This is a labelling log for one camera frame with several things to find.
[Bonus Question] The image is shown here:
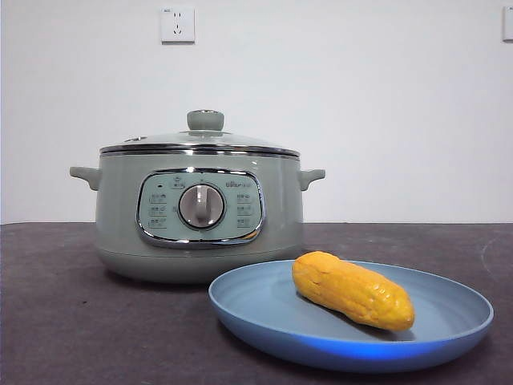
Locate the glass lid with green knob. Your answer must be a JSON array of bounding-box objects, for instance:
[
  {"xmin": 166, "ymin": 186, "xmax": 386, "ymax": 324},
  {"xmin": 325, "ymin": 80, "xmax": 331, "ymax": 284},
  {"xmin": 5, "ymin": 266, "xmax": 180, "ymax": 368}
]
[{"xmin": 99, "ymin": 109, "xmax": 301, "ymax": 156}]

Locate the yellow corn cob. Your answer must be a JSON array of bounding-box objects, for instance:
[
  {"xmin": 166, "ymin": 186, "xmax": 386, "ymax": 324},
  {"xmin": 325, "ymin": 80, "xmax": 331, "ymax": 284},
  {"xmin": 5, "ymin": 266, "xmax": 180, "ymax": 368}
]
[{"xmin": 291, "ymin": 250, "xmax": 417, "ymax": 333}]

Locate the blue round plate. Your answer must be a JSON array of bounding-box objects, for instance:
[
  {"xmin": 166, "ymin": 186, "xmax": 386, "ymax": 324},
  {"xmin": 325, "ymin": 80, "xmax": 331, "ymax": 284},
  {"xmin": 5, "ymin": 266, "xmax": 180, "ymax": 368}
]
[{"xmin": 207, "ymin": 258, "xmax": 496, "ymax": 364}]

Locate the pale green electric steamer pot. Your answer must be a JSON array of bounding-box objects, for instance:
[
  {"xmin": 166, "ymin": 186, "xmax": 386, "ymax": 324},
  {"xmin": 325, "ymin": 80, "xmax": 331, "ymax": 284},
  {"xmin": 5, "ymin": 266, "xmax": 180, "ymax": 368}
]
[{"xmin": 68, "ymin": 148, "xmax": 326, "ymax": 286}]

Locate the white wall socket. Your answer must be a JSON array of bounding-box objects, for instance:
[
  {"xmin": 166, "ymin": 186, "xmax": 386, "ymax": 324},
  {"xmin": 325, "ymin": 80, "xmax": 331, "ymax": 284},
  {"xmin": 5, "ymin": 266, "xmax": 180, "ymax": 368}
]
[{"xmin": 160, "ymin": 6, "xmax": 196, "ymax": 45}]

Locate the white wall switch plate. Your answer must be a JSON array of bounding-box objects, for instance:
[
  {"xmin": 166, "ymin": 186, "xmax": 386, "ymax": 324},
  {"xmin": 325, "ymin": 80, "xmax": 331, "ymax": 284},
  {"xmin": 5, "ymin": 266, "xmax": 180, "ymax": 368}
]
[{"xmin": 502, "ymin": 6, "xmax": 513, "ymax": 43}]

